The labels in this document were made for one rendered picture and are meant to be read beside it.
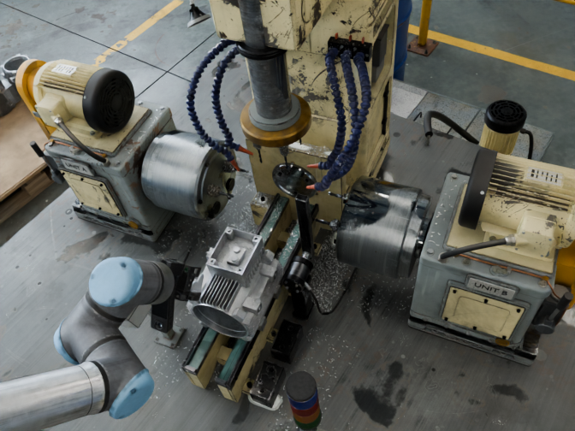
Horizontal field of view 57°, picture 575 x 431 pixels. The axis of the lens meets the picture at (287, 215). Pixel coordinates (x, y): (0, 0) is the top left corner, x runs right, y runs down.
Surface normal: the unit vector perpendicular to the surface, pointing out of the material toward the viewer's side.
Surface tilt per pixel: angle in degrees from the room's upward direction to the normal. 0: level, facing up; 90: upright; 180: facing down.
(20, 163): 0
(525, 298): 90
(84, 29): 0
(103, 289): 25
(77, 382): 47
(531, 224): 0
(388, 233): 40
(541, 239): 90
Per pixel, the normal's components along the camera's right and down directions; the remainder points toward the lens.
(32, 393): 0.63, -0.61
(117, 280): -0.22, -0.22
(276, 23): -0.40, 0.75
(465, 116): -0.10, -0.61
